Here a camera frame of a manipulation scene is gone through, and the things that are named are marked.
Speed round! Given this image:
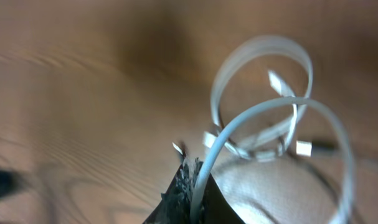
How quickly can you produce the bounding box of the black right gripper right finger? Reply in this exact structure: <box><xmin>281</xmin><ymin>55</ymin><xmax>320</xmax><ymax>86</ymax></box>
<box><xmin>201</xmin><ymin>175</ymin><xmax>245</xmax><ymax>224</ymax></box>

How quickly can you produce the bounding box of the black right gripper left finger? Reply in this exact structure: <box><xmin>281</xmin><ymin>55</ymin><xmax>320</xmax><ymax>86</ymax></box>
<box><xmin>143</xmin><ymin>158</ymin><xmax>198</xmax><ymax>224</ymax></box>

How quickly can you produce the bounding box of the white usb cable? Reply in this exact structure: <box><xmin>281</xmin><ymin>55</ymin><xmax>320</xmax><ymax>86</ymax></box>
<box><xmin>188</xmin><ymin>34</ymin><xmax>356</xmax><ymax>224</ymax></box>

